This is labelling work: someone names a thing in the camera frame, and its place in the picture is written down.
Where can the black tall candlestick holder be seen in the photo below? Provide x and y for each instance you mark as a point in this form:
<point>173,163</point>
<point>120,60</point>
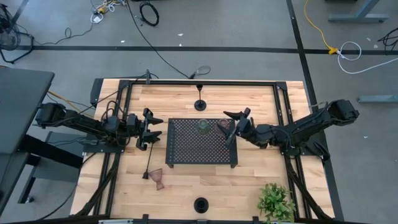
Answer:
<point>201,209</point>
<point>200,105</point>

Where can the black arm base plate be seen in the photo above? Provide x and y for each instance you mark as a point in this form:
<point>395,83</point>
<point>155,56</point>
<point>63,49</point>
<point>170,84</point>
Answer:
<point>102,148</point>
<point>295,151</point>

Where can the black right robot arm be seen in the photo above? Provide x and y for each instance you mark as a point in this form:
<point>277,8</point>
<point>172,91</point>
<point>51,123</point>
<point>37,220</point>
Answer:
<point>311,123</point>

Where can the black short post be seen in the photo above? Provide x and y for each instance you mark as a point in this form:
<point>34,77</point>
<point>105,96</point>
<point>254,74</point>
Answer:
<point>148,76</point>

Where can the green potted plant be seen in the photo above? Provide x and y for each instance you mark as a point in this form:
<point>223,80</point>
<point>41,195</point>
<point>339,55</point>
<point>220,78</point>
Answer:
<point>275,202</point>

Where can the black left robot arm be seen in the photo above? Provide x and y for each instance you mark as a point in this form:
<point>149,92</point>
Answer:
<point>77,123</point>

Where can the black table frame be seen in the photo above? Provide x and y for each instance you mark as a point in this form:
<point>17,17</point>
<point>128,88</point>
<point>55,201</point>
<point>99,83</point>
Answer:
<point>217,83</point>

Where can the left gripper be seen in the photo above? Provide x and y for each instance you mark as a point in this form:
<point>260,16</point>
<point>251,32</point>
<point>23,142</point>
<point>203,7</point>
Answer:
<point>141,127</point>

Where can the small pink glass candle holder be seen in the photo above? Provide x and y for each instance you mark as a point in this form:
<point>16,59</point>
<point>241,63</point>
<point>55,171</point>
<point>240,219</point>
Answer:
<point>223,122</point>

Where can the large pink ribbed glass holder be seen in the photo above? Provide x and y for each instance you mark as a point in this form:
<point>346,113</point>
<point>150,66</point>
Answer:
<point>156,175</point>

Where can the grey T-shaped desk foot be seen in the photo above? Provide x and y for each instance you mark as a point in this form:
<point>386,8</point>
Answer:
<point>357,18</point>

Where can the black round ball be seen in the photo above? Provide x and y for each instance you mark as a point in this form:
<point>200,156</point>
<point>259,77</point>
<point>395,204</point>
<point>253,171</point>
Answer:
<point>145,176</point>

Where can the black corner bracket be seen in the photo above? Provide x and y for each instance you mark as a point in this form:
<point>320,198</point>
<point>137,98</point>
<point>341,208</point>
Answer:
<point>97,93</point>

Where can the silver bar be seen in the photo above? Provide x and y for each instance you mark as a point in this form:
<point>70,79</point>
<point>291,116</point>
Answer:
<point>115,221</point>

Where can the green ribbed glass candle holder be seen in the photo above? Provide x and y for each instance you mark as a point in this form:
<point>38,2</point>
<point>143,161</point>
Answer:
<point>203,127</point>

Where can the black diagonal frame strut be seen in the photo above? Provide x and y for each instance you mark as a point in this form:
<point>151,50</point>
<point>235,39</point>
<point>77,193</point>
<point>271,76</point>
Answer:
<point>306,189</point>
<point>101,188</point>

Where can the grey straight desk foot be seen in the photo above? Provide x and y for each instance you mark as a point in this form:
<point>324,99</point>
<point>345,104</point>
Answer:
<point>379,99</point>

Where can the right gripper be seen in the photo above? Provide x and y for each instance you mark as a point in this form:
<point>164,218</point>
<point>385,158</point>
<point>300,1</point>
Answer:
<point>245,127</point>

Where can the black perforated metal riser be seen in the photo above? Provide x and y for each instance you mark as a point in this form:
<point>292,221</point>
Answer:
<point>186,146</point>

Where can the black floor fan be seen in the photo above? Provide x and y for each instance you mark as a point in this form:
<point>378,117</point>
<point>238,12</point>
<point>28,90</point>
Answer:
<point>9,37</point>

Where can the dark grey desk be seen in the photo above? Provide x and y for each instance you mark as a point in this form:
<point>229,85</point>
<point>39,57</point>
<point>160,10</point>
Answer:
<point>18,102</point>

